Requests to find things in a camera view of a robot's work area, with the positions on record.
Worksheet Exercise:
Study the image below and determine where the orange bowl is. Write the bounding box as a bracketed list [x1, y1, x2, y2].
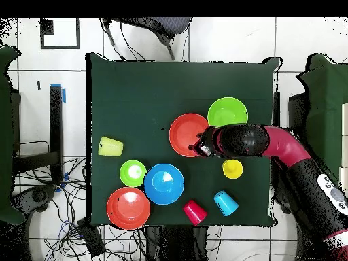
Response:
[169, 113, 210, 158]
[106, 186, 151, 231]

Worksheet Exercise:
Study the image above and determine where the large light blue bowl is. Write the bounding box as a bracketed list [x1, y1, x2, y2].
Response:
[143, 163, 185, 205]

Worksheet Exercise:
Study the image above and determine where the opaque yellow cup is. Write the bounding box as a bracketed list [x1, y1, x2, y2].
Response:
[222, 159, 244, 180]

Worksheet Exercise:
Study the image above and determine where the large green bowl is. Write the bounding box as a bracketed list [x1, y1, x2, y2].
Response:
[207, 97, 249, 128]

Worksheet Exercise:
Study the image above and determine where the light blue cup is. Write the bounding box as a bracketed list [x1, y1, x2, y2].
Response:
[213, 190, 239, 218]

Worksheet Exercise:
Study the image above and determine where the red cup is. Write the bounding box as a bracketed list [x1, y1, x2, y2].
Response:
[182, 199, 208, 226]

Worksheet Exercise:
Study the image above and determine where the small green bowl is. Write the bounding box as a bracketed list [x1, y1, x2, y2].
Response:
[119, 159, 147, 188]

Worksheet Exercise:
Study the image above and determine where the translucent yellow cup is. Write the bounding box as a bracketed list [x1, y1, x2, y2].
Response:
[98, 136, 124, 158]

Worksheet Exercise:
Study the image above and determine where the dark green tablecloth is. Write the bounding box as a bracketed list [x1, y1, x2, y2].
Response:
[86, 52, 281, 228]

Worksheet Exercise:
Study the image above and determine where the green table cloth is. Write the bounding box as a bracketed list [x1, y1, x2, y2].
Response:
[296, 52, 348, 186]
[0, 45, 27, 225]

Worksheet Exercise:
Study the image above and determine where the grey office chair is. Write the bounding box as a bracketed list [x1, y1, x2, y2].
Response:
[101, 17, 193, 61]

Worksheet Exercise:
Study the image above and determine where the blue tape strip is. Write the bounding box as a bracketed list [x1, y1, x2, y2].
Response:
[50, 83, 67, 104]
[54, 171, 69, 193]

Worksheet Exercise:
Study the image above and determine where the black power strip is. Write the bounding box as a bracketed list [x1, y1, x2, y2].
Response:
[76, 218, 106, 258]

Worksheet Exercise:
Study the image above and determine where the black chair base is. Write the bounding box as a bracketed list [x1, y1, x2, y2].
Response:
[12, 184, 58, 221]

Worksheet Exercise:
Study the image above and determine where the floor cable bundle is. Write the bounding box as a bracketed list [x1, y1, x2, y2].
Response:
[16, 156, 147, 261]

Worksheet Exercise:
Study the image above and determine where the black square frame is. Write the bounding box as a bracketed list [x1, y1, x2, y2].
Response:
[39, 17, 80, 50]

